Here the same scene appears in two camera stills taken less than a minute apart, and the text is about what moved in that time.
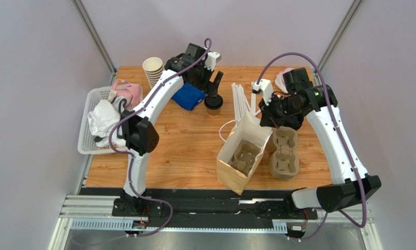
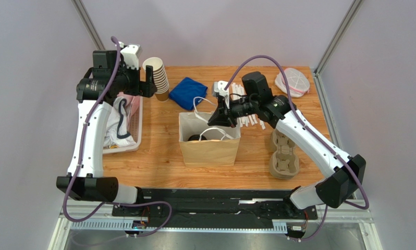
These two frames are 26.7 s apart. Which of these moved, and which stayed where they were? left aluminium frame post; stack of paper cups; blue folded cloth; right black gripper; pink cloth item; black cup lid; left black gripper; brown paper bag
Moved: left black gripper; brown paper bag; black cup lid; right black gripper
Stayed: stack of paper cups; blue folded cloth; left aluminium frame post; pink cloth item
